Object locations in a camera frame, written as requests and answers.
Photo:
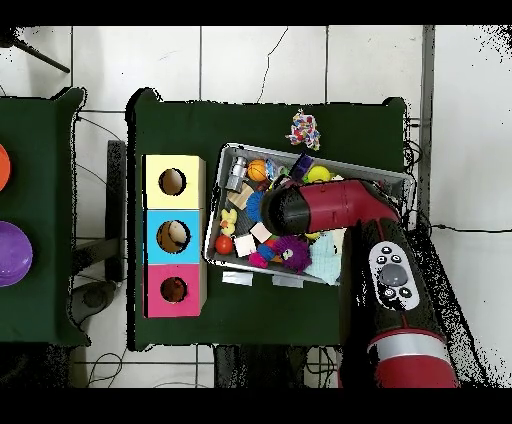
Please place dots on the light teal waffle cloth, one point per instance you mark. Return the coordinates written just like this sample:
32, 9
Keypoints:
326, 260

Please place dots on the multicolour patterned cloth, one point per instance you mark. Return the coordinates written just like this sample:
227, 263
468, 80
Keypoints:
304, 132

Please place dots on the orange bowl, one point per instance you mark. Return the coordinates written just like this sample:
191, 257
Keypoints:
3, 168

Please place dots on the purple bowl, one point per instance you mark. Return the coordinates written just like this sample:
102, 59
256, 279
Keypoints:
14, 254

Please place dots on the blue spiky ball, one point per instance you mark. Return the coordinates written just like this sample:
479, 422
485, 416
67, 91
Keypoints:
252, 206

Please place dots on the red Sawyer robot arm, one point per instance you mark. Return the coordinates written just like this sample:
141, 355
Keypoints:
340, 206

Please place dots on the wooden box with three holes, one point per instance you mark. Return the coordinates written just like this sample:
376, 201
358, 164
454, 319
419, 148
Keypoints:
188, 248

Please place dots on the large yellow ball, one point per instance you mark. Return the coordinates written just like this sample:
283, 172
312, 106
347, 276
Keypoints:
318, 174

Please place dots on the wooden cube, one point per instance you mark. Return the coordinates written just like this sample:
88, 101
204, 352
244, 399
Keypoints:
260, 232
244, 244

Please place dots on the clear mesh bin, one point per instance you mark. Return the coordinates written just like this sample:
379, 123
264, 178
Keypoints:
224, 176

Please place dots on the dark green side table cloth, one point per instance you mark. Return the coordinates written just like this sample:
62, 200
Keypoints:
40, 240

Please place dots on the purple spiky toy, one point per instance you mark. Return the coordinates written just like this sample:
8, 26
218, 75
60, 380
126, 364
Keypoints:
294, 252

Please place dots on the orange toy basketball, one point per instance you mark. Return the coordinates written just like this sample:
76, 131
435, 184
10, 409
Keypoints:
256, 170

